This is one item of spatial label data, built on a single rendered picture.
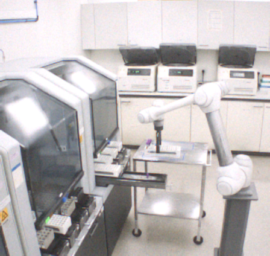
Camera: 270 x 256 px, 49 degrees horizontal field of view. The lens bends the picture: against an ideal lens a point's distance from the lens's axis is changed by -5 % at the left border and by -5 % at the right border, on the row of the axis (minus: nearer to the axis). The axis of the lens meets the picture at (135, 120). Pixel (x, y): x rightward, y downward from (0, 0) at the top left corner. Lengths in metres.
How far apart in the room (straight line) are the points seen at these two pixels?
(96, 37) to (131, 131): 1.53
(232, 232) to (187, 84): 2.44
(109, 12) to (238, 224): 3.49
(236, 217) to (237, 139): 2.30
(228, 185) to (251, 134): 2.60
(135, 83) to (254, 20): 1.91
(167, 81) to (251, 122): 1.31
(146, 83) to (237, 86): 1.28
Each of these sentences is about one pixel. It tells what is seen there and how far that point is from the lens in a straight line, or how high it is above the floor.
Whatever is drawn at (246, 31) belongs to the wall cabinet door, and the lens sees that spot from 4.62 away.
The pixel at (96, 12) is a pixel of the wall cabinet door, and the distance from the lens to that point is 4.86.
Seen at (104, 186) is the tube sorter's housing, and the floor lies 0.74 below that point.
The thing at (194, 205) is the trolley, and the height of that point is 0.28.
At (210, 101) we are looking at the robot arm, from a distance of 1.99.
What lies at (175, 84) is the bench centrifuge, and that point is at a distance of 4.41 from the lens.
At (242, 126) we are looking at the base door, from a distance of 4.57.
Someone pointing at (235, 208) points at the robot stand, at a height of 0.59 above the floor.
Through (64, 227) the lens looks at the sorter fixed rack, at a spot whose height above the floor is 0.86.
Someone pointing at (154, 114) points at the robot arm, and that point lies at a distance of 2.33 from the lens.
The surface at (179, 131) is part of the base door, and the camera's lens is 4.57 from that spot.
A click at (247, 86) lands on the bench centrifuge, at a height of 1.03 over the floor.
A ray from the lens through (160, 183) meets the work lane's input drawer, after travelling 2.25.
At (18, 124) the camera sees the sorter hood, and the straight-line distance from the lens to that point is 1.55.
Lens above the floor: 1.91
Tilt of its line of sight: 18 degrees down
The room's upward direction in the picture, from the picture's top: 2 degrees counter-clockwise
